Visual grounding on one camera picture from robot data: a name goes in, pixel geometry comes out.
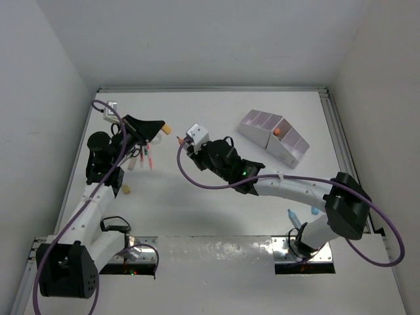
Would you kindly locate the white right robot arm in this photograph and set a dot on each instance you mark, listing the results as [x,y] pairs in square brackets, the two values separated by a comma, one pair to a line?
[341,200]

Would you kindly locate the small yellow eraser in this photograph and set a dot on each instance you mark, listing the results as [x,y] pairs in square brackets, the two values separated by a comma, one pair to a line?
[126,189]

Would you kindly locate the light blue marker cap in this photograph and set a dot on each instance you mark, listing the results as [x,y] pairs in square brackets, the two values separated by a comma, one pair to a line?
[314,211]

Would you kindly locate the orange fat pencil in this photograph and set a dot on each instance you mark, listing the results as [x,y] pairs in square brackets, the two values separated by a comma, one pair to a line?
[180,139]

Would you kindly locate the blue highlighter pen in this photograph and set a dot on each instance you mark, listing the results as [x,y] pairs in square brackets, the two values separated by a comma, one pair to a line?
[294,219]

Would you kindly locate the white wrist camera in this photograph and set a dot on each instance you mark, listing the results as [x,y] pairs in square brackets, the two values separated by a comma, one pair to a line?
[198,135]
[109,113]

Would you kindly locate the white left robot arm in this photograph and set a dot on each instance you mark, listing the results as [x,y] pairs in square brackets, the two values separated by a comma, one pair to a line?
[69,264]

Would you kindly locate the pink pen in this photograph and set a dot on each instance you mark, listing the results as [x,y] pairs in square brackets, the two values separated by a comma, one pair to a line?
[149,153]

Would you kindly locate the white purple desk organizer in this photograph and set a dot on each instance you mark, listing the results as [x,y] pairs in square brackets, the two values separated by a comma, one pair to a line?
[289,147]

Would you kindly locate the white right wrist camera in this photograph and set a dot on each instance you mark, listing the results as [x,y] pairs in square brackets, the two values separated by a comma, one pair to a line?
[198,135]

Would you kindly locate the clear tape roll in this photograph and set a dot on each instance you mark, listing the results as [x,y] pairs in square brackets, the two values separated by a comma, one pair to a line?
[157,139]

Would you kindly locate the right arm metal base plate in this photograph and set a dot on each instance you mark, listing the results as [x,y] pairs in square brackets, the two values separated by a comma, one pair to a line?
[284,252]

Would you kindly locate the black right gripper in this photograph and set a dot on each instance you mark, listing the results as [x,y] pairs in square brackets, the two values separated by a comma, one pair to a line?
[197,156]

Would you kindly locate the small black handled scissors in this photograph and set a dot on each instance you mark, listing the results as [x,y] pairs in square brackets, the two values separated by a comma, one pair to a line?
[134,153]

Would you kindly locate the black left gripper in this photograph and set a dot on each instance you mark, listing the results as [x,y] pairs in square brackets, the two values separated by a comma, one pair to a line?
[142,130]

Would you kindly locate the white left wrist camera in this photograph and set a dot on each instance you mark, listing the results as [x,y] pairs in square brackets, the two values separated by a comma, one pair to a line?
[109,113]

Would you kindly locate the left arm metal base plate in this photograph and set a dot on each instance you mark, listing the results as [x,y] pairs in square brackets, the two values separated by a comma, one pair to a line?
[142,250]

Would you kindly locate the yellow marker cap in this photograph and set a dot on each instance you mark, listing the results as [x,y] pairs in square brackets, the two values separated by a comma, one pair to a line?
[166,129]

